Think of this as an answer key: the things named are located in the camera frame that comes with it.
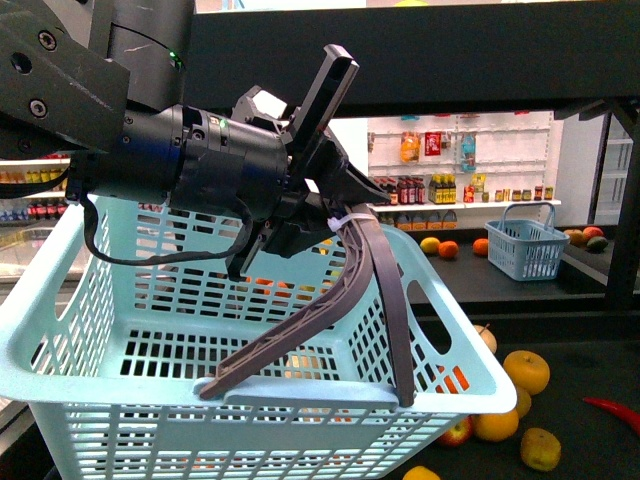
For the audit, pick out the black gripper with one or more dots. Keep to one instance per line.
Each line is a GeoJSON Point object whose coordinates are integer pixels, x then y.
{"type": "Point", "coordinates": [320, 180]}

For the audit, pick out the grey-brown basket handle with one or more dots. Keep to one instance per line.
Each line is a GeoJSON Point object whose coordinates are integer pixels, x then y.
{"type": "Point", "coordinates": [368, 258]}

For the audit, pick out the light teal shopping basket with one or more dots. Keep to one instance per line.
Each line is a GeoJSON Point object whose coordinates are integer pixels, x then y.
{"type": "Point", "coordinates": [114, 380]}

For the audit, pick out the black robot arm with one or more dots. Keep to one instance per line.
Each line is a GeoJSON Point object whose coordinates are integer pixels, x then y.
{"type": "Point", "coordinates": [117, 110]}

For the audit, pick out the white zip tie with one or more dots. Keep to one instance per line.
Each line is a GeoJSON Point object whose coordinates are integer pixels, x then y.
{"type": "Point", "coordinates": [345, 221]}

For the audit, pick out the small blue basket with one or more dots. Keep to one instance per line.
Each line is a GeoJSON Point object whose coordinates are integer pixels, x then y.
{"type": "Point", "coordinates": [524, 249]}

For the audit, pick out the white pear far right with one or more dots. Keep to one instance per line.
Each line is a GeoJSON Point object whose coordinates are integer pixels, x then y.
{"type": "Point", "coordinates": [488, 337]}

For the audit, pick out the yellow-orange apple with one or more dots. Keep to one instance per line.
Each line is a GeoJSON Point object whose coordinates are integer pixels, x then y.
{"type": "Point", "coordinates": [528, 370]}

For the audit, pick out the red apple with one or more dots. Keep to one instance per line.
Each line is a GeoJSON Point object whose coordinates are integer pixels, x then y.
{"type": "Point", "coordinates": [457, 435]}

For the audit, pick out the large orange centre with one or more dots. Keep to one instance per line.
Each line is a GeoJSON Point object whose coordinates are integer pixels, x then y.
{"type": "Point", "coordinates": [495, 427]}

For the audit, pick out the rough yellow citrus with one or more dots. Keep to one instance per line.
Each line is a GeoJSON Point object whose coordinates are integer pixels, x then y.
{"type": "Point", "coordinates": [540, 450]}

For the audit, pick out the red chili pepper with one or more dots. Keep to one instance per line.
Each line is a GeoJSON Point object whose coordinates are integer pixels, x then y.
{"type": "Point", "coordinates": [623, 413]}

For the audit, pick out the black shelf upright post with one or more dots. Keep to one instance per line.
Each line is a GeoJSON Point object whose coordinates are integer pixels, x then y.
{"type": "Point", "coordinates": [622, 275]}

